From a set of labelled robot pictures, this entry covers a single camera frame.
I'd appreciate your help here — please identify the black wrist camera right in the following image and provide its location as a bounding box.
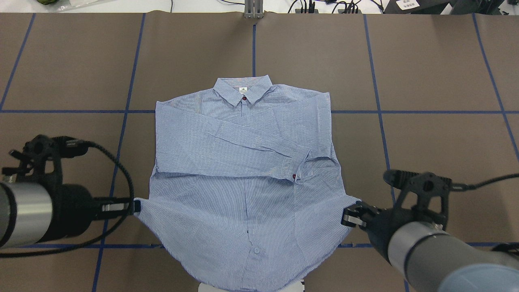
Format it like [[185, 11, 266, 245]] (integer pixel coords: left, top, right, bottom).
[[383, 169, 472, 227]]

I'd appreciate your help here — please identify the clear plastic MINI bag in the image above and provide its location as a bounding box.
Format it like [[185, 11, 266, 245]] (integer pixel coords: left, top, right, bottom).
[[58, 0, 99, 10]]

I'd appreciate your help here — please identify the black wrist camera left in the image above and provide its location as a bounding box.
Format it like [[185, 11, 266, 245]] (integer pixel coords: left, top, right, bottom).
[[1, 135, 89, 187]]

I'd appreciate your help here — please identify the blue striped button shirt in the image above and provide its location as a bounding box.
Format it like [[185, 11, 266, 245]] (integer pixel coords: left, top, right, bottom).
[[135, 75, 357, 292]]

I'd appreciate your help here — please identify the green folded cloth pouch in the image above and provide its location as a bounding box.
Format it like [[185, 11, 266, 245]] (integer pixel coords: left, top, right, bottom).
[[36, 0, 59, 5]]

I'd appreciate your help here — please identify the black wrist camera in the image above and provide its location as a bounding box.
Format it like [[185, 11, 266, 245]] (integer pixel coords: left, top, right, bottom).
[[383, 169, 472, 227], [1, 135, 89, 187]]

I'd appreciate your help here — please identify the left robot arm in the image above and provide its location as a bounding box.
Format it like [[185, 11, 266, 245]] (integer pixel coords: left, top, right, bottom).
[[0, 182, 134, 249]]

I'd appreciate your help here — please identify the aluminium frame post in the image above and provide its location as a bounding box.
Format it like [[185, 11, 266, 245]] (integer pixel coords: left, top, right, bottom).
[[244, 0, 264, 19]]

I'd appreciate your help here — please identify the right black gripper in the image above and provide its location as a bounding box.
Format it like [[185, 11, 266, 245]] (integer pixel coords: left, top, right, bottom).
[[341, 202, 423, 260]]

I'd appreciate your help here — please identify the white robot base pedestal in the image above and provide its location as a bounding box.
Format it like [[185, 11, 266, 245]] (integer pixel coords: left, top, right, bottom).
[[198, 280, 305, 292]]

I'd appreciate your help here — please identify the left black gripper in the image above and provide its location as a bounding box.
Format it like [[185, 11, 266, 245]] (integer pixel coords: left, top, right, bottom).
[[49, 185, 142, 240]]

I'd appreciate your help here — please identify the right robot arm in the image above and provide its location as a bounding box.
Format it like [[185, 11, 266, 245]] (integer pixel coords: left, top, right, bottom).
[[341, 201, 519, 292]]

